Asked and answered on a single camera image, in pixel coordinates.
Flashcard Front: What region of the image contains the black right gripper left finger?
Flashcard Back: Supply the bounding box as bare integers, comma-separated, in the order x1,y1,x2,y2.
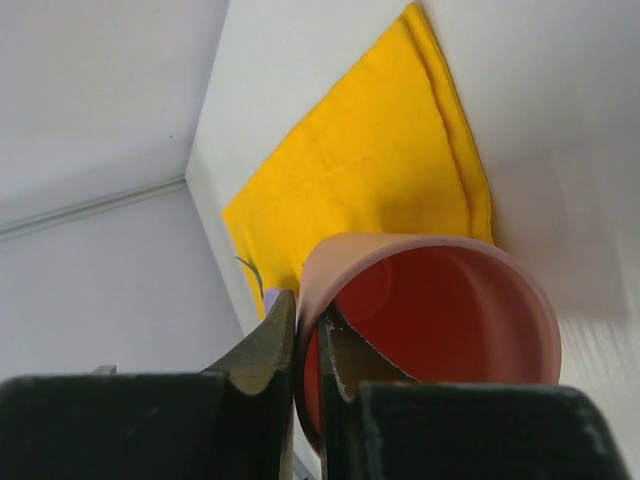
1,290,296,479

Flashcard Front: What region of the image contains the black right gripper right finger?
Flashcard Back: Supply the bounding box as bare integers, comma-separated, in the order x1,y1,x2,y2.
317,306,629,479

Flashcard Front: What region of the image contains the yellow pikachu placemat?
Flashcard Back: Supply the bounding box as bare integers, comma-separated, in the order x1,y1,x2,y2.
222,3,492,315

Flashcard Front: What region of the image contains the purple plastic plate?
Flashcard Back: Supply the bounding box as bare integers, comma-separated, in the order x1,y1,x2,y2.
263,288,280,315

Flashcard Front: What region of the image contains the pink plastic cup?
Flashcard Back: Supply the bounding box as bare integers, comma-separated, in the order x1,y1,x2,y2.
294,233,562,448

